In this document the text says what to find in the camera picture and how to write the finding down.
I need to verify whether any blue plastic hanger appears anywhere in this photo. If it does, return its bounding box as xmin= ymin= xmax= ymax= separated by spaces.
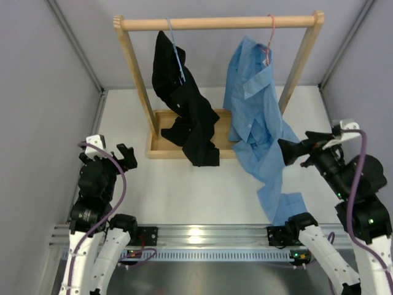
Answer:
xmin=166 ymin=17 xmax=186 ymax=85

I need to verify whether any pink plastic hanger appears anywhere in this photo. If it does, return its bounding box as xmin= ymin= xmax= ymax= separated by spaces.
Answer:
xmin=258 ymin=14 xmax=276 ymax=67

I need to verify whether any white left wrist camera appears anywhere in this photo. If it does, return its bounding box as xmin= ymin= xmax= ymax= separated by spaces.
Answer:
xmin=85 ymin=134 xmax=106 ymax=160

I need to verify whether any light blue shirt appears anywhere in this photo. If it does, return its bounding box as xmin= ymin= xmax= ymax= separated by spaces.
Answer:
xmin=223 ymin=36 xmax=306 ymax=226

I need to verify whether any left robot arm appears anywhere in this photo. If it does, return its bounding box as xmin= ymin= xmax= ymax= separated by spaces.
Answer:
xmin=59 ymin=138 xmax=139 ymax=294

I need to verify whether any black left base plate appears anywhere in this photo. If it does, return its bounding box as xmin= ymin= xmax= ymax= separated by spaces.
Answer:
xmin=133 ymin=226 xmax=158 ymax=247

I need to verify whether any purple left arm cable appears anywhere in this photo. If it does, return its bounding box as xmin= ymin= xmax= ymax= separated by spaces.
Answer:
xmin=66 ymin=141 xmax=158 ymax=293

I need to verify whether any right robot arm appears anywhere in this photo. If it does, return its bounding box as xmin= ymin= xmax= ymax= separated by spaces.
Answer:
xmin=268 ymin=128 xmax=392 ymax=294

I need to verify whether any grey slotted cable duct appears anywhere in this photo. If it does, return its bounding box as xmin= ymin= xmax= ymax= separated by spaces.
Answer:
xmin=120 ymin=248 xmax=311 ymax=264

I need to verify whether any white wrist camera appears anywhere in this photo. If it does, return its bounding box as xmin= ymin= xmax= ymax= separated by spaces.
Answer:
xmin=322 ymin=119 xmax=360 ymax=150
xmin=85 ymin=134 xmax=106 ymax=160

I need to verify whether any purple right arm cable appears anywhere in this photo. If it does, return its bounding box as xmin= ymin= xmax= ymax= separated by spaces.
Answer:
xmin=328 ymin=128 xmax=393 ymax=277

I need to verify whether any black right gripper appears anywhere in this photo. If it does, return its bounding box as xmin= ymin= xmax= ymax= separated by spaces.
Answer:
xmin=278 ymin=131 xmax=351 ymax=199

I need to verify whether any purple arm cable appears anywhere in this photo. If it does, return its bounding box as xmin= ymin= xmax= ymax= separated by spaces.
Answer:
xmin=328 ymin=128 xmax=393 ymax=277
xmin=66 ymin=141 xmax=158 ymax=293

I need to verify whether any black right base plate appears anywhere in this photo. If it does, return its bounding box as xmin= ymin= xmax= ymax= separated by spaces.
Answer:
xmin=267 ymin=226 xmax=302 ymax=249

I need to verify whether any aluminium mounting rail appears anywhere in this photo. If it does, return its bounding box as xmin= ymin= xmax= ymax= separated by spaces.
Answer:
xmin=49 ymin=223 xmax=381 ymax=248

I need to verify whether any wooden clothes rack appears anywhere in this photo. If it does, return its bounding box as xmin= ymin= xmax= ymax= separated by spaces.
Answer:
xmin=113 ymin=10 xmax=325 ymax=159

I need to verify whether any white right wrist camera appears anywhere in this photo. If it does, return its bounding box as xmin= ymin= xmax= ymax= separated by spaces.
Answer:
xmin=322 ymin=119 xmax=360 ymax=150

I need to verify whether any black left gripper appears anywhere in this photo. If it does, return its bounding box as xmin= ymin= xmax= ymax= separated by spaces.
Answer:
xmin=80 ymin=143 xmax=137 ymax=200

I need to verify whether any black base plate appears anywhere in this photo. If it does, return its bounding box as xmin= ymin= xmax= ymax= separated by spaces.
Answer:
xmin=133 ymin=226 xmax=158 ymax=247
xmin=267 ymin=226 xmax=302 ymax=249

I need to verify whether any black shirt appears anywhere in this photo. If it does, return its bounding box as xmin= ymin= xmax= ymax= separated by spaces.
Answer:
xmin=152 ymin=31 xmax=220 ymax=167

